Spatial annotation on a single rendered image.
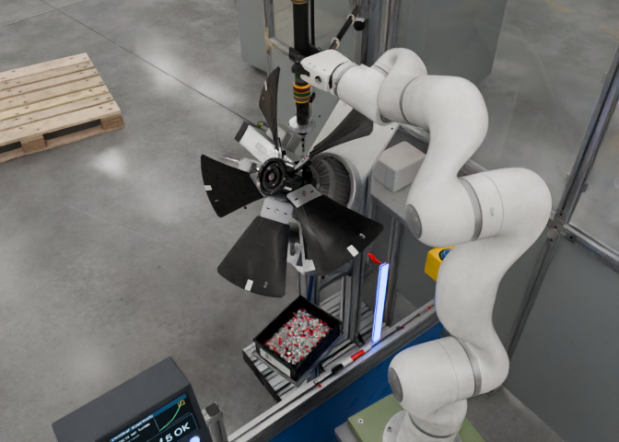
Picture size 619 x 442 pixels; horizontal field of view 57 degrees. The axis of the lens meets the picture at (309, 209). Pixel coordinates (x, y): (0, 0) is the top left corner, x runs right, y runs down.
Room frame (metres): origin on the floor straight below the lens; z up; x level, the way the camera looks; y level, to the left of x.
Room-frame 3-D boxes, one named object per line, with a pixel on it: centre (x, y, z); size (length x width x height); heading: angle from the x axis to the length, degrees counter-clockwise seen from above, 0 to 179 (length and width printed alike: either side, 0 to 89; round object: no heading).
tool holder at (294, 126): (1.29, 0.01, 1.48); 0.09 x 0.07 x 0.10; 161
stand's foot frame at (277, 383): (1.51, -0.07, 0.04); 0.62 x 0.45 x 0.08; 126
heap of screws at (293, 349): (1.02, 0.04, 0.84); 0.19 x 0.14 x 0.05; 140
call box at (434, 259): (1.16, -0.44, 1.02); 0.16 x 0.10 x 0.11; 126
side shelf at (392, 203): (1.70, -0.36, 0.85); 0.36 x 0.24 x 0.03; 36
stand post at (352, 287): (1.59, -0.18, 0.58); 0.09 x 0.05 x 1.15; 36
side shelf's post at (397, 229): (1.70, -0.36, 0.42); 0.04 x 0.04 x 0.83; 36
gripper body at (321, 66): (1.19, -0.05, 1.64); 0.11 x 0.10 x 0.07; 36
